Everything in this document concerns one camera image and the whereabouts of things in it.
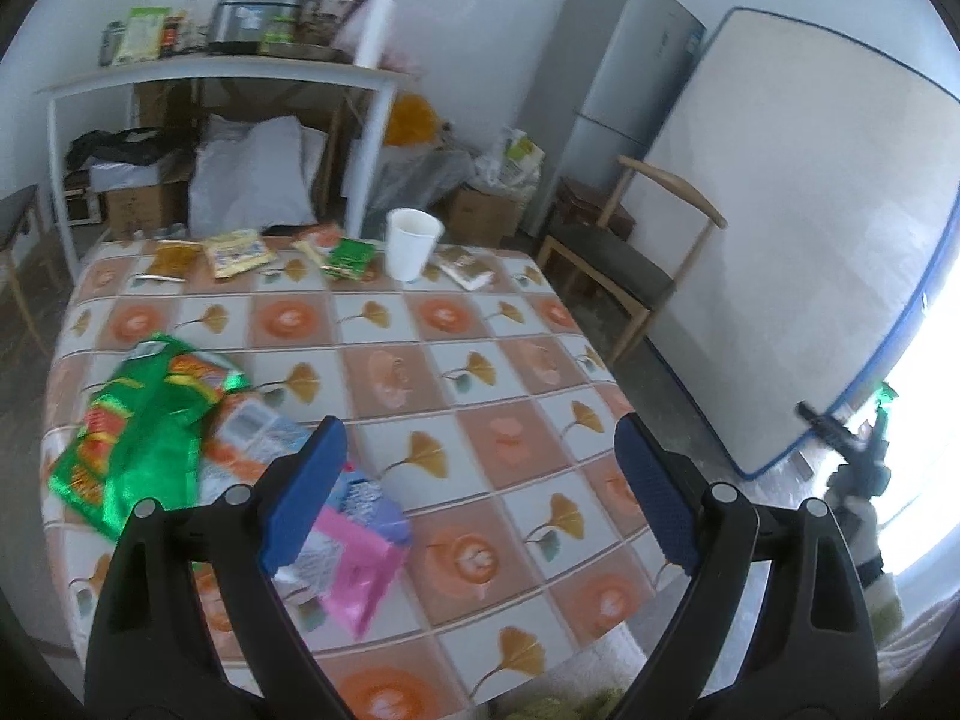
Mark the cardboard box under shelf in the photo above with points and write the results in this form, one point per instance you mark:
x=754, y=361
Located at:
x=143, y=199

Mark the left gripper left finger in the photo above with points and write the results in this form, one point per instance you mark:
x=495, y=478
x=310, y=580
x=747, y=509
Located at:
x=151, y=654

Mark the blue pink chip bag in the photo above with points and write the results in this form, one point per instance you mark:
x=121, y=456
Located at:
x=354, y=550

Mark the white paper cup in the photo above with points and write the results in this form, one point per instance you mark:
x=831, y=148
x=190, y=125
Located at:
x=411, y=237

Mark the paper towel roll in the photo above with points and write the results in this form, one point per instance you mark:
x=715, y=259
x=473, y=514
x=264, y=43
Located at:
x=376, y=19

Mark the white metal shelf table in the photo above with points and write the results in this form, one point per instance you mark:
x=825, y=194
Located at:
x=240, y=86

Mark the grey refrigerator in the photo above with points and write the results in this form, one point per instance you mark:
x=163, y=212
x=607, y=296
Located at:
x=608, y=76

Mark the yellow plastic bag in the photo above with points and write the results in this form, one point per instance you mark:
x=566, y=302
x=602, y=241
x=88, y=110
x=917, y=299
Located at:
x=413, y=122

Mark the white pillow sack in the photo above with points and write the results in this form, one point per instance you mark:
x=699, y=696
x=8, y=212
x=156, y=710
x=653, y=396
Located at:
x=253, y=175

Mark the steel cooking pot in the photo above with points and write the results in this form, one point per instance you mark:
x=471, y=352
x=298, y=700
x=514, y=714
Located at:
x=244, y=26

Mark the gold white coffee packet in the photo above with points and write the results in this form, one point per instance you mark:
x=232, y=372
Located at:
x=467, y=270

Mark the dark yellow snack packet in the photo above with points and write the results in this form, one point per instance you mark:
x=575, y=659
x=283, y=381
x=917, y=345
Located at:
x=172, y=262

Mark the large green chip bag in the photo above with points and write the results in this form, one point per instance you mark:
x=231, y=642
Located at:
x=141, y=436

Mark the right white gloved hand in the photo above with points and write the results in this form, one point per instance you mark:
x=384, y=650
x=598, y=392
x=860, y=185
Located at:
x=857, y=520

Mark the white mattress blue trim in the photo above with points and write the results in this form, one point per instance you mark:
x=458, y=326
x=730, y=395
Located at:
x=836, y=170

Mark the cardboard box by fridge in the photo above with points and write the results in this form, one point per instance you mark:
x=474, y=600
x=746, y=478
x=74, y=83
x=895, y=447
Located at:
x=478, y=218

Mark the green snack packet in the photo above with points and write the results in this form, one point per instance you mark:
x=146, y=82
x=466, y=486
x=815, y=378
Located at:
x=349, y=260

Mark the orange red snack packet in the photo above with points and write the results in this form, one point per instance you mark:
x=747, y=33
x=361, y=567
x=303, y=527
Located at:
x=317, y=242

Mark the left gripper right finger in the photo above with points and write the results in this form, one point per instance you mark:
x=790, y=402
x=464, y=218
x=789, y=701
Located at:
x=812, y=652

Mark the patterned tablecloth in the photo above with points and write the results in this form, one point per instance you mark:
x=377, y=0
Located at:
x=465, y=529

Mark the wooden chair dark seat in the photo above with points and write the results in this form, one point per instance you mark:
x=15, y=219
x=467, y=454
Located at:
x=640, y=286

